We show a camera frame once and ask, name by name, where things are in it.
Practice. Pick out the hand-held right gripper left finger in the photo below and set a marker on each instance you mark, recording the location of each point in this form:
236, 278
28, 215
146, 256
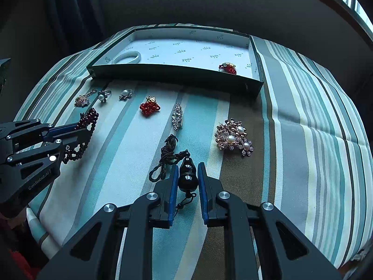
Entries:
174, 186

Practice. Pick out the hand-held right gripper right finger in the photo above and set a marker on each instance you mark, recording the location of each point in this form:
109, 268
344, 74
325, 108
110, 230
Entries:
202, 186

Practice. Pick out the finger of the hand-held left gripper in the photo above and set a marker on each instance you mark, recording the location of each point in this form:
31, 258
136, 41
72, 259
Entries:
72, 141
62, 129

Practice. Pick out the small pearl flower brooch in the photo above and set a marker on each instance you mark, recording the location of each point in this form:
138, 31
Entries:
124, 93

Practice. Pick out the red knot gold charm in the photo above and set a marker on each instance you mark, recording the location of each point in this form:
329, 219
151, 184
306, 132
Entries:
148, 108
230, 69

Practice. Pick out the white printed jewelry box tray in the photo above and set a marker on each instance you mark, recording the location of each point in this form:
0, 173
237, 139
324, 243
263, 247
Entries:
174, 78

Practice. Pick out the striped tablecloth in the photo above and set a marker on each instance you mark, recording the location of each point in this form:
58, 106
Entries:
291, 151

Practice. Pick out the white jade bangle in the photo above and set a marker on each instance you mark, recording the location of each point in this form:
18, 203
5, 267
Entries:
139, 57

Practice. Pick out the dark curtain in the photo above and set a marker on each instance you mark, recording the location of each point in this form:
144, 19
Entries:
75, 11

